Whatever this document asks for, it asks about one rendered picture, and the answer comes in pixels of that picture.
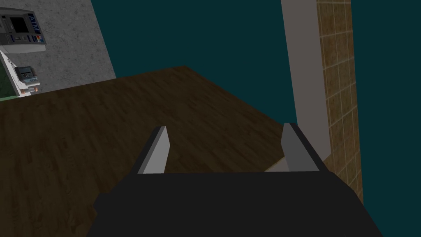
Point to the grey cash machine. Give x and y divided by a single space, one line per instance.
20 30

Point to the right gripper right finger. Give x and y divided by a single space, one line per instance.
300 151

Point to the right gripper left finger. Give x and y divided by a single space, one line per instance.
154 154

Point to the white cash machine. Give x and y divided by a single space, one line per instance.
22 79

